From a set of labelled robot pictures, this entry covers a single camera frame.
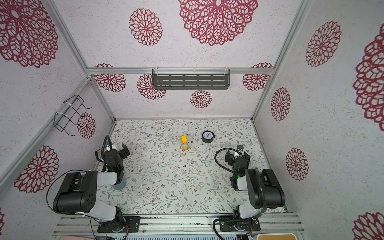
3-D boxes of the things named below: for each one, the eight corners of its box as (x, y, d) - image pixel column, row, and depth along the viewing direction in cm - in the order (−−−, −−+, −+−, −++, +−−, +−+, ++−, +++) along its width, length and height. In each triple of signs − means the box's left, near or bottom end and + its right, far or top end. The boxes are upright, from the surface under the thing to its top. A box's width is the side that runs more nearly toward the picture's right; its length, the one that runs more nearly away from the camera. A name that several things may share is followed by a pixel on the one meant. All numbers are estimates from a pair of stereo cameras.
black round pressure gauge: (200, 140, 110) (200, 137, 108) (205, 132, 115) (205, 129, 112) (210, 144, 108) (211, 141, 105) (215, 136, 112) (215, 133, 110)
